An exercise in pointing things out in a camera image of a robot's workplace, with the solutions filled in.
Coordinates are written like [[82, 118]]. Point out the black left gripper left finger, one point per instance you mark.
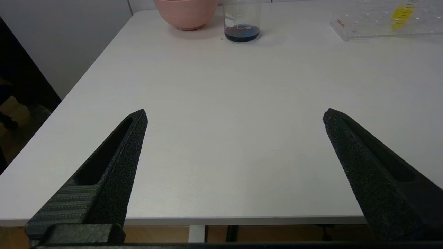
[[114, 180]]

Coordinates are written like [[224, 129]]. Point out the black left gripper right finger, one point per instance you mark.
[[373, 173]]

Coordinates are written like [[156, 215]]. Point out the clear acrylic test tube rack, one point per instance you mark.
[[363, 24]]

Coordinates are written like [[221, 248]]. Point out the yellow pigment test tube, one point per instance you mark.
[[401, 14]]

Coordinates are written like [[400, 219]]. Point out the white table leg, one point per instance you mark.
[[196, 234]]

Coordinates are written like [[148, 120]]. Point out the pink plastic bowl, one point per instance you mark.
[[187, 14]]

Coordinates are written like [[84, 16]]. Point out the clear glass beaker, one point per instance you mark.
[[242, 33]]

